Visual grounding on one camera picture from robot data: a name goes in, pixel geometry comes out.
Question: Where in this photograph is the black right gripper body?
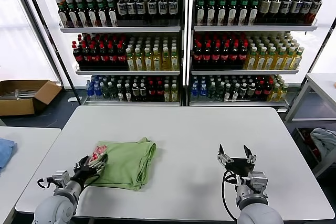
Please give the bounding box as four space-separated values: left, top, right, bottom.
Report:
225 157 255 175

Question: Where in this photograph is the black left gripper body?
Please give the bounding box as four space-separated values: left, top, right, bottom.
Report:
73 165 97 185

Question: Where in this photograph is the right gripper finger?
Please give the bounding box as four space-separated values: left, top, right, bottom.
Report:
244 144 257 164
217 144 234 166

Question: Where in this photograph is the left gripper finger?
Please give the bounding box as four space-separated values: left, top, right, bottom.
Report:
75 155 90 169
89 153 109 174

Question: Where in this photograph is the light green t-shirt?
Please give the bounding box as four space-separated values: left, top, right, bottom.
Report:
86 136 158 192

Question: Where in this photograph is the black storage crate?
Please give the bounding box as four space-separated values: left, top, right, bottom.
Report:
292 127 323 169

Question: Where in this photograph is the clear green water bottle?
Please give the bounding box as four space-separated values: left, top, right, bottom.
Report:
207 82 217 100
215 82 225 101
101 82 111 99
108 82 118 100

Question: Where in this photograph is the red item in crate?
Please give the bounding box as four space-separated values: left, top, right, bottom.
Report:
302 130 321 161

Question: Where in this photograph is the small cola bottle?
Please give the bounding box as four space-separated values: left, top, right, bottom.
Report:
156 81 165 102
148 81 158 102
262 80 274 101
254 80 265 101

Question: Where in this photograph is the pale grey-blue cloth pile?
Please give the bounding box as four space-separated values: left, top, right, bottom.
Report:
310 127 336 158

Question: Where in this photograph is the blue folded cloth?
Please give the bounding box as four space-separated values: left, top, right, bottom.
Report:
0 138 17 173

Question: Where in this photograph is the brown cardboard box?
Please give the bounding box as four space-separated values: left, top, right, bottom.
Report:
0 80 64 118

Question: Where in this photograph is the grey wrapped bundle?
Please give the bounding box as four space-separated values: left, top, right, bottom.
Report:
0 89 35 102

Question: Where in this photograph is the yellow juice bottle green cap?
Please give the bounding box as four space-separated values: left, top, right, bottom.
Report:
262 47 277 70
272 47 287 70
134 48 144 72
254 47 268 70
125 48 135 72
281 47 296 70
244 47 258 70
170 47 180 72
161 47 171 72
152 47 162 72
143 47 154 72
290 47 305 70

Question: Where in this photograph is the cola bottle red cap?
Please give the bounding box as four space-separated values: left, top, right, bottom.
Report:
212 41 222 68
81 42 92 68
220 41 232 68
72 42 85 68
115 43 127 68
238 41 250 68
107 43 118 68
229 41 240 68
89 43 101 68
202 41 213 68
99 43 109 68
193 41 204 68

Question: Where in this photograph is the grey metal shelf rack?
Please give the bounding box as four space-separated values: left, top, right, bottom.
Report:
41 0 185 108
188 0 336 112

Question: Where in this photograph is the dark tea bottle green cap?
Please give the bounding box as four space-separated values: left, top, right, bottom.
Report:
238 0 250 26
206 0 217 26
75 0 90 28
86 0 100 28
217 0 228 26
196 0 206 26
96 0 109 28
106 0 119 28
248 0 260 26
227 0 239 26
66 0 80 28
57 0 70 28

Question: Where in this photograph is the dark bottle beige label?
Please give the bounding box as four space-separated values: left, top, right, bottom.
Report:
259 0 273 24
269 0 282 24

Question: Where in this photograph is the dark bottle white blue label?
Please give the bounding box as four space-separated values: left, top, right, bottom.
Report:
299 0 313 24
289 0 303 24
136 0 147 21
279 0 293 24
157 0 169 22
146 0 158 22
167 0 179 22
117 0 128 21
126 0 138 21

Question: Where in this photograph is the red tea bottle white cap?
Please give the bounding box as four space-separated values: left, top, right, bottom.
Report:
306 0 323 25

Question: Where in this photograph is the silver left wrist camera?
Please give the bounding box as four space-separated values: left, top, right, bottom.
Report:
51 170 71 189

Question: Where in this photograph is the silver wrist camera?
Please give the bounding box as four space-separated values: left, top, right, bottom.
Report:
51 170 71 189
248 170 269 196

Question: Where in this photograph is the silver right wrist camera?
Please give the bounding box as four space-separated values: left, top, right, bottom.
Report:
248 170 269 196

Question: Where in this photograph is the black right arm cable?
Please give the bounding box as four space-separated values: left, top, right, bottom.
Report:
222 170 244 221

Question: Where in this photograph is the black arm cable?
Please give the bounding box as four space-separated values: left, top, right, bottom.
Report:
36 178 55 189
222 170 244 221

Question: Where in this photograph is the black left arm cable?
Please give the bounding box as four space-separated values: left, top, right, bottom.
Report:
36 178 55 189

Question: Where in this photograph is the white metal-frame side table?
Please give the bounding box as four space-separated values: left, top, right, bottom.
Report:
284 73 336 178

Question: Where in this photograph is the black window frame post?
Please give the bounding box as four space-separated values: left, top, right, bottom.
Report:
20 0 83 106
306 17 336 78

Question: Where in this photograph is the grey window frame post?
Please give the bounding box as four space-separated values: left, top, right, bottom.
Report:
10 0 67 89

